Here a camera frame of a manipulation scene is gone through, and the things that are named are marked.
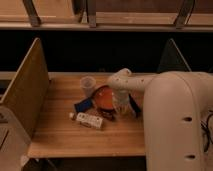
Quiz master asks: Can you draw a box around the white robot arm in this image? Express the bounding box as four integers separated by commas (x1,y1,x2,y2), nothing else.
107,68,213,171

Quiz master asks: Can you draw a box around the orange bowl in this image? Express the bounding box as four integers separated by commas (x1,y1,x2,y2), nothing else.
92,85,114,110

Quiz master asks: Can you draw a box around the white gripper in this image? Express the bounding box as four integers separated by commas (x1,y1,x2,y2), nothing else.
112,90,129,115

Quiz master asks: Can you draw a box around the clear plastic cup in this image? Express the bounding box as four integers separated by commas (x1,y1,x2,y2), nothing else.
80,76,96,97

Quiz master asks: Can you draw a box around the left wooden side panel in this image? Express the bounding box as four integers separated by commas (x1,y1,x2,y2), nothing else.
0,38,49,142

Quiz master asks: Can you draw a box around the black eraser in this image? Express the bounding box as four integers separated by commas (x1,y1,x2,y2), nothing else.
129,94,141,118

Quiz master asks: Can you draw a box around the white rectangular box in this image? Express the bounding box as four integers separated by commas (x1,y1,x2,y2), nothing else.
76,112,103,129

